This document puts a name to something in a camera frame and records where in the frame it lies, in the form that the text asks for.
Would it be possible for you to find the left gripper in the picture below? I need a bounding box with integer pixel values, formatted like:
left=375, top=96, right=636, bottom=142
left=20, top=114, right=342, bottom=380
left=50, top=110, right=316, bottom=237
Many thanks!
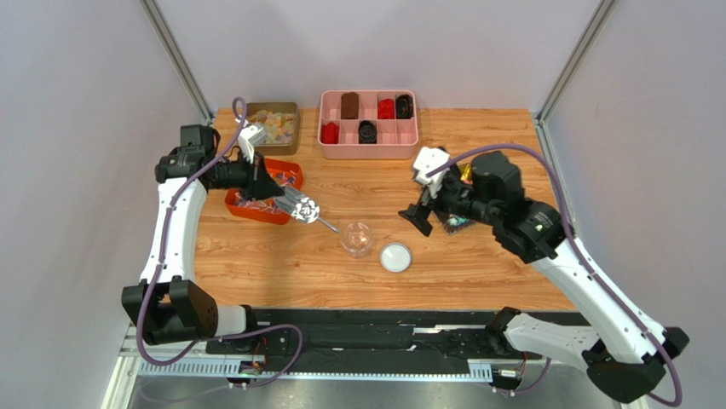
left=210, top=150, right=285, bottom=203

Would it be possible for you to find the orange tray of lollipops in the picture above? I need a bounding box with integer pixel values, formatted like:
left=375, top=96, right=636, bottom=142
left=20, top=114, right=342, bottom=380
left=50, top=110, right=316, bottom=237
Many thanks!
left=224, top=158, right=304, bottom=225

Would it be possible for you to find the green tin of star candies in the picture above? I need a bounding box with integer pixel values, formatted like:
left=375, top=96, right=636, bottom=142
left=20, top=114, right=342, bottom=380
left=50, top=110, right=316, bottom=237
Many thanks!
left=434, top=164, right=476, bottom=235

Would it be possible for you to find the silver metal scoop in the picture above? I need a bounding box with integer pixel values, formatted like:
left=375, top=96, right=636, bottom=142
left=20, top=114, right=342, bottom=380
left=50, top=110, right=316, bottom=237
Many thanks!
left=273, top=186, right=340, bottom=233

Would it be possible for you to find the bronze tin of gummy candies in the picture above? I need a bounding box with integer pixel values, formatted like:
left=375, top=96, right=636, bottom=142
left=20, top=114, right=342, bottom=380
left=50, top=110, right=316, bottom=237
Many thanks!
left=247, top=101, right=301, bottom=156

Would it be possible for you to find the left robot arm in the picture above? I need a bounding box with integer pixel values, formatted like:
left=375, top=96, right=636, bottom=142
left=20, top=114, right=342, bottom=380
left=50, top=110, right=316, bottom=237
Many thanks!
left=122, top=123, right=283, bottom=345

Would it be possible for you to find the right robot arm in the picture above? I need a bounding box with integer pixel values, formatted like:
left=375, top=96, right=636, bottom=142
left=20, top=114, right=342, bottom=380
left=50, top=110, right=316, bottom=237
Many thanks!
left=401, top=145, right=689, bottom=403

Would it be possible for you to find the white jar lid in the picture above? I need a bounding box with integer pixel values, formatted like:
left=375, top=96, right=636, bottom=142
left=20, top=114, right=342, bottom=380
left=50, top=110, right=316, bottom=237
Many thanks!
left=379, top=243, right=412, bottom=274

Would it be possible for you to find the clear glass jar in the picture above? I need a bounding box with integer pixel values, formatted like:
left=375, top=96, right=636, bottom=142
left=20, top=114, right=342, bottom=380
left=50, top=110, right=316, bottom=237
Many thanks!
left=341, top=222, right=372, bottom=257

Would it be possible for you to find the red candy lower compartment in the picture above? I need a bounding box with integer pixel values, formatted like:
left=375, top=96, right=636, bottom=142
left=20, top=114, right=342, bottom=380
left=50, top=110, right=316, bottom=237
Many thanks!
left=320, top=121, right=340, bottom=145

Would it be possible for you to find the black candy lower compartment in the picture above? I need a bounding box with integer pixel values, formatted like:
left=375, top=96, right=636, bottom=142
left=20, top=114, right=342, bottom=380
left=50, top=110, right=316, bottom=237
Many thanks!
left=358, top=120, right=377, bottom=145

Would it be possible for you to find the black candy compartment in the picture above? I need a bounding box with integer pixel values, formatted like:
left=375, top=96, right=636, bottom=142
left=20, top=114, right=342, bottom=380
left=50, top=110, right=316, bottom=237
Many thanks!
left=395, top=94, right=415, bottom=119
left=358, top=120, right=377, bottom=145

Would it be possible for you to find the pink divided organizer box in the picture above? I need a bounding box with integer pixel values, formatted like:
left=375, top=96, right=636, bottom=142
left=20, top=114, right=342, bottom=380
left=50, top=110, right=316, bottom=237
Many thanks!
left=316, top=89, right=419, bottom=159

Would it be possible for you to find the black candy upper compartment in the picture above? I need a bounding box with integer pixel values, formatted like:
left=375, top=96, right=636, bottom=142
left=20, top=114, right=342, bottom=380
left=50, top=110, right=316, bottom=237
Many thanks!
left=395, top=94, right=415, bottom=119

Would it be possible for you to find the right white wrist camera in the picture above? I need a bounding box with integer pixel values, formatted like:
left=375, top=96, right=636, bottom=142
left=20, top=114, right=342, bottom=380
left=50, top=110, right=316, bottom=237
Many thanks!
left=412, top=147, right=450, bottom=199

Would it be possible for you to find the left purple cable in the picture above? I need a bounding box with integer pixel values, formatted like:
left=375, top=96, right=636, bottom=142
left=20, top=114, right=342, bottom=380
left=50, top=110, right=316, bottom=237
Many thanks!
left=135, top=96, right=304, bottom=389

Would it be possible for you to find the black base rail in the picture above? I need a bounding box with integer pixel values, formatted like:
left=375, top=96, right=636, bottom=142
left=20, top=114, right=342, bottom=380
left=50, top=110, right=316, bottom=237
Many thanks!
left=205, top=308, right=541, bottom=375

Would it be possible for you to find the left aluminium frame post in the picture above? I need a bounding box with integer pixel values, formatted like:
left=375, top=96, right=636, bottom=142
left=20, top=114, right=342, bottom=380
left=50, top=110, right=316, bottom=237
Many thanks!
left=139, top=0, right=214, bottom=124

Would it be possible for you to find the aluminium frame post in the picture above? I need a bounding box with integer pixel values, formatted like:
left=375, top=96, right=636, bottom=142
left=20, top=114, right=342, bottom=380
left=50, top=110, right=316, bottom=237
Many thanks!
left=536, top=0, right=619, bottom=124
left=139, top=0, right=214, bottom=124

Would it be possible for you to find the right aluminium frame post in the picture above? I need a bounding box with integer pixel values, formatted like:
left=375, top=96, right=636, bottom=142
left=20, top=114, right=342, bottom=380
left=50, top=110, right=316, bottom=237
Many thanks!
left=536, top=0, right=619, bottom=124

